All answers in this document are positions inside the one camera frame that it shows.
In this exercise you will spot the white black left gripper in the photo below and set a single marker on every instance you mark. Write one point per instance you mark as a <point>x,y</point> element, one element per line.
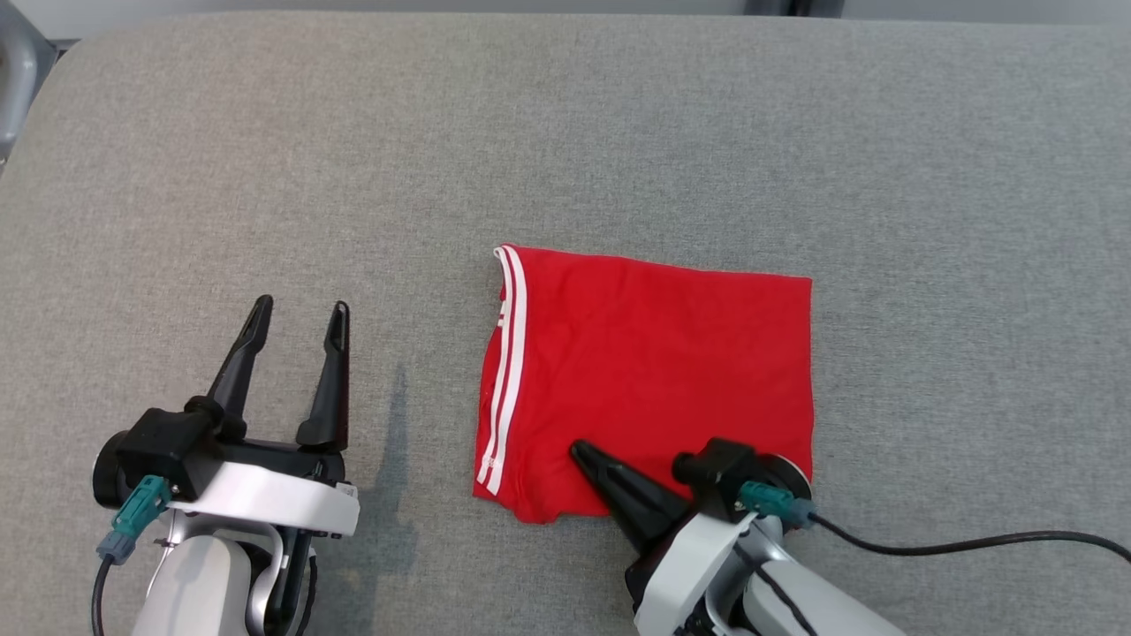
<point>274,503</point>

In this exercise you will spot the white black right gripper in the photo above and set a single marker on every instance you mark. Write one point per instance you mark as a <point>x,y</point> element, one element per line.
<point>680,574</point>

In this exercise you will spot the red jersey with white sleeves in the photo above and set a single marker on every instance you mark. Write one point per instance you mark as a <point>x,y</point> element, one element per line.
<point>654,371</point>

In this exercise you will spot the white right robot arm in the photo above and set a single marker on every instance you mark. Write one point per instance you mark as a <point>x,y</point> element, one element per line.
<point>822,601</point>

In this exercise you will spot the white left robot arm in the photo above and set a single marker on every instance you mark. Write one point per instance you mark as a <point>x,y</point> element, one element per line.
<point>194,592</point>

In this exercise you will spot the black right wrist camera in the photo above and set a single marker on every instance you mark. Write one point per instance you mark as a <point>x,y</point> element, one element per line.
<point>720,468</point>

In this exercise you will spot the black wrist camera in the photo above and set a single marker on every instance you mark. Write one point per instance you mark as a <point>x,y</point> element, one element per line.
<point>720,468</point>
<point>163,446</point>

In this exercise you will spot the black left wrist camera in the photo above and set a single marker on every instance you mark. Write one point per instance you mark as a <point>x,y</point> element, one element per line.
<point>163,446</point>

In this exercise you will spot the grey curved metal frame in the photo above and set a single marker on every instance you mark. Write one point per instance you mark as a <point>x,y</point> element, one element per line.
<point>18,79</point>

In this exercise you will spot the grey partition post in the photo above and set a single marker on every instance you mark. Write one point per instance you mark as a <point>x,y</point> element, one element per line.
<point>795,7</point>

